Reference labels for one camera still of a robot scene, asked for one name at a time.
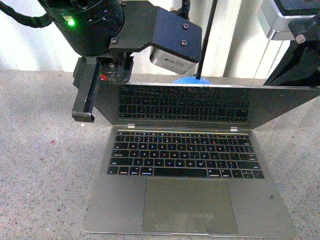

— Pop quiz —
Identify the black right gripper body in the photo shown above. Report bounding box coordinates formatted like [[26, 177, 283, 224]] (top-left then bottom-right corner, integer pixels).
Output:
[[73, 51, 135, 87]]

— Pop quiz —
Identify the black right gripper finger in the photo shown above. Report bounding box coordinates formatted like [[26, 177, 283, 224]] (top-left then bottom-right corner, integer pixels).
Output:
[[71, 62, 102, 123]]

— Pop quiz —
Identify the grey laptop with black keyboard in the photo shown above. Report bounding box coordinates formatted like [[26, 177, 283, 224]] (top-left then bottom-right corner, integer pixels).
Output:
[[83, 83, 320, 239]]

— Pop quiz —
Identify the blue gooseneck desk lamp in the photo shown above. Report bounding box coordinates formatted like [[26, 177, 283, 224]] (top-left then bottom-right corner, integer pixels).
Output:
[[173, 0, 218, 85]]

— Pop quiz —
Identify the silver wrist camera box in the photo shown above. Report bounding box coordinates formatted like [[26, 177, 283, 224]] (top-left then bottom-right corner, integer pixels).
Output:
[[149, 47, 199, 75]]

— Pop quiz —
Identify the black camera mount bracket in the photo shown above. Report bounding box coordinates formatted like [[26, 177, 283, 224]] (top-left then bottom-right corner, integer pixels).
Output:
[[109, 0, 202, 62]]

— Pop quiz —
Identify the black braided cable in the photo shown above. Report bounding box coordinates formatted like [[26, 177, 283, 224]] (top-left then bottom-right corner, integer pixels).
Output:
[[0, 0, 55, 29]]

